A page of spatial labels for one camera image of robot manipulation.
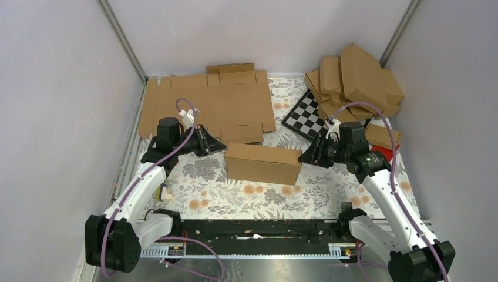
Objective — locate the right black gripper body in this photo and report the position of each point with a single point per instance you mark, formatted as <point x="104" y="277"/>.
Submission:
<point x="336" y="153"/>

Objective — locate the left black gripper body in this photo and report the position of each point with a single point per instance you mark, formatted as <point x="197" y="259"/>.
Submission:
<point x="191" y="147"/>

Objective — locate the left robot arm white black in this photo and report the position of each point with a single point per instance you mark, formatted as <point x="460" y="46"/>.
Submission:
<point x="132" y="210"/>

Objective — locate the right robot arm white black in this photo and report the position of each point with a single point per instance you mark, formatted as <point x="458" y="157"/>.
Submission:
<point x="411" y="251"/>

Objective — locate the folded cardboard box beside red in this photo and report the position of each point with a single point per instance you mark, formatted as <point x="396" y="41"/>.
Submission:
<point x="378" y="136"/>

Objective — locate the large folded cardboard box top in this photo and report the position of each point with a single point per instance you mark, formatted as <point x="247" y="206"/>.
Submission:
<point x="362" y="78"/>

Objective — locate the black white checkerboard panel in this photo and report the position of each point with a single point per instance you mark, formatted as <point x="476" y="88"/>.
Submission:
<point x="303" y="119"/>

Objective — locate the floral patterned table mat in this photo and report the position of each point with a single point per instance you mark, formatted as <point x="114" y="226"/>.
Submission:
<point x="201" y="189"/>

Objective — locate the stack of flat cardboard blanks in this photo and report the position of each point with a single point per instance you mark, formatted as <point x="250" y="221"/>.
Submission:
<point x="233" y="102"/>

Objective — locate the small green white object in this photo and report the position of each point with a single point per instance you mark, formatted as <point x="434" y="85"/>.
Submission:
<point x="162" y="194"/>

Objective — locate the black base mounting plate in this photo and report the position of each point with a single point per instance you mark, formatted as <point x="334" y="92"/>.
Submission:
<point x="258" y="239"/>

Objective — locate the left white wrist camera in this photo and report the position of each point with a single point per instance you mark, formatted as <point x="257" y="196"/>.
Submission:
<point x="188" y="117"/>

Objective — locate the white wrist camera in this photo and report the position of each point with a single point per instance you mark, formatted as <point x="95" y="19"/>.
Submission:
<point x="188" y="117"/>
<point x="333" y="132"/>

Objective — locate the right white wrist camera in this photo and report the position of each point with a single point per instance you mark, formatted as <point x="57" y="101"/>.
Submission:
<point x="333" y="132"/>

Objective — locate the aluminium frame rail front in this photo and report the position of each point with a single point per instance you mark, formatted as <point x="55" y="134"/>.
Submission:
<point x="202" y="239"/>

